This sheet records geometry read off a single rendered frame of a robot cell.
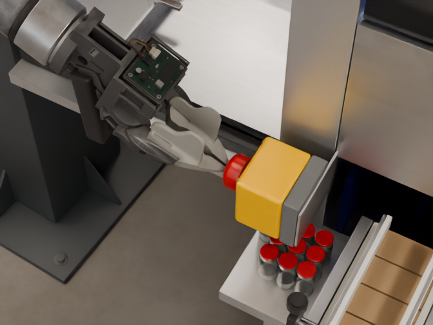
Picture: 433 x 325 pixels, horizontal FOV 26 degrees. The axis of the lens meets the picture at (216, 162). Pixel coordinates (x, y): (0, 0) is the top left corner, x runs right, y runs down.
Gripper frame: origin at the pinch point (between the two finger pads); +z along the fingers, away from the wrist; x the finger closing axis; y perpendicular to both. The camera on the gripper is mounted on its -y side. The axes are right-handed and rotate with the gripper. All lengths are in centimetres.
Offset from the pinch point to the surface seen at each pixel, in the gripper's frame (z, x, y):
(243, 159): 2.0, 0.6, 3.3
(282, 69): 1.5, 24.8, -11.6
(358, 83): 5.2, 5.6, 18.3
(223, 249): 22, 44, -99
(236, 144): 1.8, 9.9, -9.8
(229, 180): 2.1, -1.8, 2.0
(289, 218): 8.8, -3.6, 6.1
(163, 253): 12, 36, -104
